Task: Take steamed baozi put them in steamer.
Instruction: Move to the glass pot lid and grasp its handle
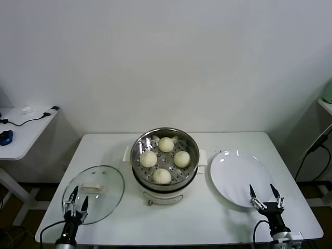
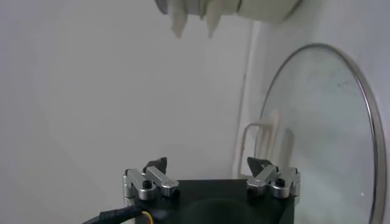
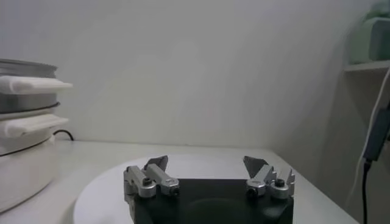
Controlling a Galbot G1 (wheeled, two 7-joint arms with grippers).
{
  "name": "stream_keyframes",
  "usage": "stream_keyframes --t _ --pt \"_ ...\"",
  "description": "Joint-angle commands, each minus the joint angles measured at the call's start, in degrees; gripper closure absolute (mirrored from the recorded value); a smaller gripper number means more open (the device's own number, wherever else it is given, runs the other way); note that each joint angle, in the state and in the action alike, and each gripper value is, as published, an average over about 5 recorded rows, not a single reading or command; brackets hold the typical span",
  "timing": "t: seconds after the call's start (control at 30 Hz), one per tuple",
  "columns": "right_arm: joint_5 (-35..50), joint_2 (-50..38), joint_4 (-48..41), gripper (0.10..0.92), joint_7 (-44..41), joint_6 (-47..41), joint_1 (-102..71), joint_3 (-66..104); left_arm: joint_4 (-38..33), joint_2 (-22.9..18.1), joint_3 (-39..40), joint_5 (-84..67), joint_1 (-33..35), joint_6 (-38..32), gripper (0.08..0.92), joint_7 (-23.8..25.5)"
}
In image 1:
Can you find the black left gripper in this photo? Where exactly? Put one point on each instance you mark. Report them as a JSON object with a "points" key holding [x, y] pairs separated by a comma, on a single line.
{"points": [[70, 220]]}

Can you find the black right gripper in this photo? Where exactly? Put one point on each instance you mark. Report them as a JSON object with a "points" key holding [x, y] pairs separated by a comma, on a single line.
{"points": [[273, 212]]}

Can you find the glass pot lid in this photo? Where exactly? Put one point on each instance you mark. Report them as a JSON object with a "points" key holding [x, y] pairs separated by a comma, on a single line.
{"points": [[109, 179]]}

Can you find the white steamed baozi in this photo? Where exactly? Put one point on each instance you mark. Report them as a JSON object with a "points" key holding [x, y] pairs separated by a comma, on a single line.
{"points": [[148, 158], [182, 158], [166, 144], [161, 176]]}

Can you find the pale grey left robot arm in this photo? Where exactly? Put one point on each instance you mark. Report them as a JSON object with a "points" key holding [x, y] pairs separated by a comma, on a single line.
{"points": [[66, 242]]}

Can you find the stainless steel steamer basket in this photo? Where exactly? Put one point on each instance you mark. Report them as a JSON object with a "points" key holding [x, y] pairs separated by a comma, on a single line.
{"points": [[145, 145]]}

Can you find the white round plate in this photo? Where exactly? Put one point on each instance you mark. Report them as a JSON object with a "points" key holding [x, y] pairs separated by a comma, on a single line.
{"points": [[233, 176]]}

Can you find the white side desk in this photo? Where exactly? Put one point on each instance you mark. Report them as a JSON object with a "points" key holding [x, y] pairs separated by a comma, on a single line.
{"points": [[23, 140]]}

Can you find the white electric cooker base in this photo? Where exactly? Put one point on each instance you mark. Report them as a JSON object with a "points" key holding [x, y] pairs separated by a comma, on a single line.
{"points": [[166, 198]]}

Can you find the blue computer mouse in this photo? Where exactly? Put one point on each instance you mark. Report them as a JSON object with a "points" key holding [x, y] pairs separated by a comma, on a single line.
{"points": [[5, 137]]}

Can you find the white crumpled tissue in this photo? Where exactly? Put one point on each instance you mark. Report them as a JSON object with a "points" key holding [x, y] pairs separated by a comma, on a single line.
{"points": [[28, 110]]}

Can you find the white shelf board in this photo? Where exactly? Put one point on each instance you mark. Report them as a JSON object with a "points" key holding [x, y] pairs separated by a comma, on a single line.
{"points": [[327, 106]]}

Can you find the mint green appliance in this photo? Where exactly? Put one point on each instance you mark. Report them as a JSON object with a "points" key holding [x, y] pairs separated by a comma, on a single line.
{"points": [[329, 93]]}

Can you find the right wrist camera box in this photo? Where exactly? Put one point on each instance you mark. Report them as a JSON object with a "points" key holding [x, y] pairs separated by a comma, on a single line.
{"points": [[295, 236]]}

